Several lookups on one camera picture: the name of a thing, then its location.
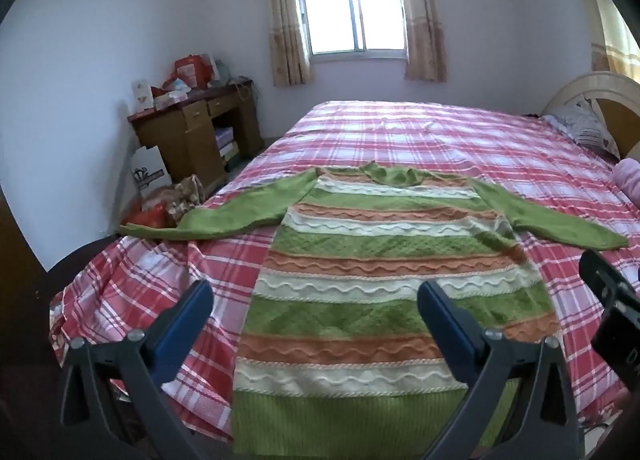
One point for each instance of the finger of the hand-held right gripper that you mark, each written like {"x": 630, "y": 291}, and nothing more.
{"x": 600, "y": 272}

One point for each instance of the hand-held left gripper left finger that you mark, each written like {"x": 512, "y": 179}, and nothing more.
{"x": 186, "y": 320}

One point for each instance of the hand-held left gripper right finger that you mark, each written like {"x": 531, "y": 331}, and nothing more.
{"x": 445, "y": 325}

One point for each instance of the green striped knit sweater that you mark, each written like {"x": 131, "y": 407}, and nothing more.
{"x": 380, "y": 250}

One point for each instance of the pink pillow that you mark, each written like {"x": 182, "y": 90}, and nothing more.
{"x": 630, "y": 179}

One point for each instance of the red plastic bag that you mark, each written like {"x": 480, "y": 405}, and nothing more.
{"x": 150, "y": 215}

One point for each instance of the grey patterned pillow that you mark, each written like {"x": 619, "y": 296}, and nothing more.
{"x": 585, "y": 124}

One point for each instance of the white paper bag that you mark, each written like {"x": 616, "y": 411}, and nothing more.
{"x": 150, "y": 164}

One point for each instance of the brown wooden desk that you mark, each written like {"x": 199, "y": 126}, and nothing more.
{"x": 195, "y": 139}

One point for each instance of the stacked boxes under desk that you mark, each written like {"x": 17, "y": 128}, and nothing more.
{"x": 227, "y": 142}

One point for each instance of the brown wooden door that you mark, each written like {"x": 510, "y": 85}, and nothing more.
{"x": 15, "y": 250}

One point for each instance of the cream bed headboard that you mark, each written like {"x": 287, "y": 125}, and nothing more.
{"x": 600, "y": 84}

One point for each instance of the bed with red plaid sheet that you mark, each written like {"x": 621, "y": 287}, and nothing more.
{"x": 400, "y": 129}

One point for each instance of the white flat box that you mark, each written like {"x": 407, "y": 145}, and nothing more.
{"x": 170, "y": 99}

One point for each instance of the white upright card box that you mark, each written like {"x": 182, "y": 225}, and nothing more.
{"x": 142, "y": 94}

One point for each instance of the yellow patterned curtain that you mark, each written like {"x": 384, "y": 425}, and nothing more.
{"x": 615, "y": 39}

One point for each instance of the red gift box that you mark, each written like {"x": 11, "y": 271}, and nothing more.
{"x": 192, "y": 69}

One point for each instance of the pale green bag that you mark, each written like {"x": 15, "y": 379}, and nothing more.
{"x": 223, "y": 70}

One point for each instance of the beige patterned curtain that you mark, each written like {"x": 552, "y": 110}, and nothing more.
{"x": 285, "y": 39}
{"x": 425, "y": 39}

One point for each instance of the sliding glass window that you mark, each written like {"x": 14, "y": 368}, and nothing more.
{"x": 325, "y": 14}

